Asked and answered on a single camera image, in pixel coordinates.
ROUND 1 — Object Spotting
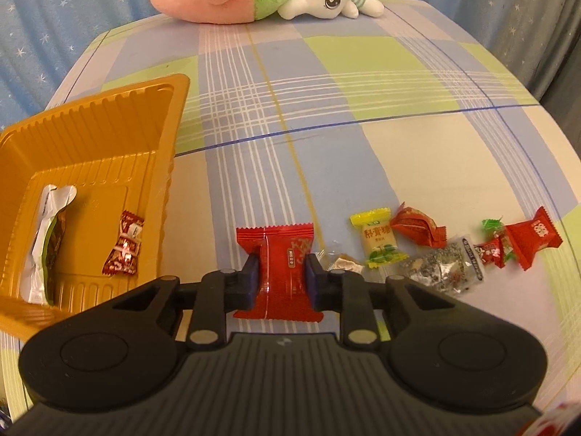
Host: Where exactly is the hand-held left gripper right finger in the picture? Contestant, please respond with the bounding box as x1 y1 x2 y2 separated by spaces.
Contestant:
305 254 459 348

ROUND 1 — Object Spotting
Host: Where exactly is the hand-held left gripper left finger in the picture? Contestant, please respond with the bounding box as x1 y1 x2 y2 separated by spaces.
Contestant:
107 254 261 348

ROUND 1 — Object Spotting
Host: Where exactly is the small clear beige candy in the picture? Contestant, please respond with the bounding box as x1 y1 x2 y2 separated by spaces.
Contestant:
318 247 366 279

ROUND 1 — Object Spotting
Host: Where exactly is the large plain red candy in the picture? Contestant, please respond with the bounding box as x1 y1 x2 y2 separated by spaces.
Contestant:
233 222 323 323

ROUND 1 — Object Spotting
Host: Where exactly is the yellow and green candy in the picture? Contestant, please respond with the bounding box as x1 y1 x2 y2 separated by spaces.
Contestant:
349 207 408 270

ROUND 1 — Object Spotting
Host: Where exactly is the clear seed snack packet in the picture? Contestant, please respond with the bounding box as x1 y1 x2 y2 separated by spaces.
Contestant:
399 235 485 298

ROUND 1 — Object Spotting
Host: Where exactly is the orange plastic tray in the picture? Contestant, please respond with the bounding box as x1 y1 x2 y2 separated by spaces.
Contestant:
0 73 191 341

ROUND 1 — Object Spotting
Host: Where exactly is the red candy with white print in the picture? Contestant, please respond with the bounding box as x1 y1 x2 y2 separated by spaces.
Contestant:
504 206 564 272

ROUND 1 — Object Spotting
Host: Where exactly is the red-orange wrapped candy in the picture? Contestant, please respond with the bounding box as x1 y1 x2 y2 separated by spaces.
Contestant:
390 201 448 248

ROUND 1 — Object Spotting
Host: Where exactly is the red and white patterned candy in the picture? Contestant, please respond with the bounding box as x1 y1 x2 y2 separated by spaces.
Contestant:
101 210 145 278

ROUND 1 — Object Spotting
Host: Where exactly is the green-ended brown candy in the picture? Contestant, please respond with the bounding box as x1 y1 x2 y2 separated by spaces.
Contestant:
473 215 517 270

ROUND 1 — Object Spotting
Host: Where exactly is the plaid bed sheet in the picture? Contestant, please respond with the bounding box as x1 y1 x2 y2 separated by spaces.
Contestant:
0 0 581 423

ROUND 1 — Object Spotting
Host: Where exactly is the white and green snack packet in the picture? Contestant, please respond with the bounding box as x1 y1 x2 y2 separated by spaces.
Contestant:
27 184 77 305

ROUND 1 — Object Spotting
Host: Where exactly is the blue star curtain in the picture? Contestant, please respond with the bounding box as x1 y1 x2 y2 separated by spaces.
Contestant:
0 0 545 123

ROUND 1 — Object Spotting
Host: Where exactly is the grey curtain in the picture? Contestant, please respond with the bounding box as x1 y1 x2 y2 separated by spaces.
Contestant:
490 0 581 114

